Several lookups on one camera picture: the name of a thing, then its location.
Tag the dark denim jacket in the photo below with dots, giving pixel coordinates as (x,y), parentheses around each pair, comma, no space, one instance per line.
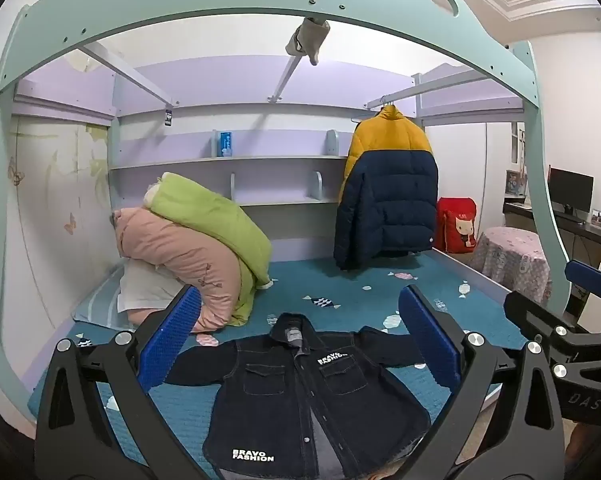
(280,400)

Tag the pink quilt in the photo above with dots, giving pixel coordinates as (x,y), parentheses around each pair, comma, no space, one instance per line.
(175,255)

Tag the grey cloth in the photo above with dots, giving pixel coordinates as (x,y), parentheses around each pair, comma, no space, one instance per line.
(308,40)

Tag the yellow and navy puffer jacket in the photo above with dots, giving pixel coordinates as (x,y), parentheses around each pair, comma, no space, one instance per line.
(390,195)

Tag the black computer monitor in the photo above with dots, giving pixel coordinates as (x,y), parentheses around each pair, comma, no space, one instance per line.
(570,190)

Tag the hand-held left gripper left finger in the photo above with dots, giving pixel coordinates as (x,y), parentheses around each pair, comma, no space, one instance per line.
(173,335)

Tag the green quilt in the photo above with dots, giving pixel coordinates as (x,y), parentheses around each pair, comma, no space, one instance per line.
(215,220)

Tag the dark desk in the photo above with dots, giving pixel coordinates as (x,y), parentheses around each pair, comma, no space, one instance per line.
(580,227)

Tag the blue box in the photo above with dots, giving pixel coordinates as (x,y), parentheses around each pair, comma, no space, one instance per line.
(225,143)

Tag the teal bunk bed frame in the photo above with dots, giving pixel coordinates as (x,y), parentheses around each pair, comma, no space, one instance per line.
(230,5)

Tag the white pillow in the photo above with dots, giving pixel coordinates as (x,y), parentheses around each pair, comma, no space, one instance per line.
(140,285)

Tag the framed picture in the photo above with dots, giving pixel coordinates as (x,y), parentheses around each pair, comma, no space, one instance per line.
(514,182)

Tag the round table with pink cloth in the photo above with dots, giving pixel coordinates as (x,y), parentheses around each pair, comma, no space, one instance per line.
(513,260)

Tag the blue patterned bed sheet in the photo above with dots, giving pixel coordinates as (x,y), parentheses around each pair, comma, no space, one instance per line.
(340,285)

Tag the white metal clothes rail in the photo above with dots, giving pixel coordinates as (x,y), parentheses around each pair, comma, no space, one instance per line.
(430,87)

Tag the red cartoon bag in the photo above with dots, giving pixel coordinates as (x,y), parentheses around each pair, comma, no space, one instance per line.
(455,225)

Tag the lilac wall shelf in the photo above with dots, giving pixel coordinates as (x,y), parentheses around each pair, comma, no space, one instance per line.
(280,164)

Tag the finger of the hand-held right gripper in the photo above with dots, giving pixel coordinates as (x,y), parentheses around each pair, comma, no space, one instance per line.
(588,277)
(535,312)

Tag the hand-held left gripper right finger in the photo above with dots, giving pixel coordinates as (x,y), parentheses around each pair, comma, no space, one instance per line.
(430,340)

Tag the small photo frame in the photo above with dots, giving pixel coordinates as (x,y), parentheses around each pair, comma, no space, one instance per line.
(599,217)

